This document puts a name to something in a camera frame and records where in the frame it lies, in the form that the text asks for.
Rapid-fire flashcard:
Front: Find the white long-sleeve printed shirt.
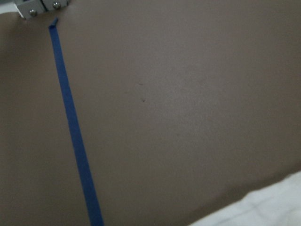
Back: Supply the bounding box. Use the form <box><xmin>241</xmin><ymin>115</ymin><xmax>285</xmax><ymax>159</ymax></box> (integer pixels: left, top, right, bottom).
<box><xmin>191</xmin><ymin>172</ymin><xmax>301</xmax><ymax>226</ymax></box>

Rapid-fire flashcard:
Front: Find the brown table mat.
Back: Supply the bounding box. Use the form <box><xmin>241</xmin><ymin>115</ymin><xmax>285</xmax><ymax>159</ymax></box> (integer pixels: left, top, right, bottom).
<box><xmin>0</xmin><ymin>0</ymin><xmax>301</xmax><ymax>226</ymax></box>

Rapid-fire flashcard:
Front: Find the aluminium frame post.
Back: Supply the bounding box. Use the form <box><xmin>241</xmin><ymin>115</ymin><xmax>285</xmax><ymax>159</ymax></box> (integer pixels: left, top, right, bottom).
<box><xmin>14</xmin><ymin>0</ymin><xmax>70</xmax><ymax>19</ymax></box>

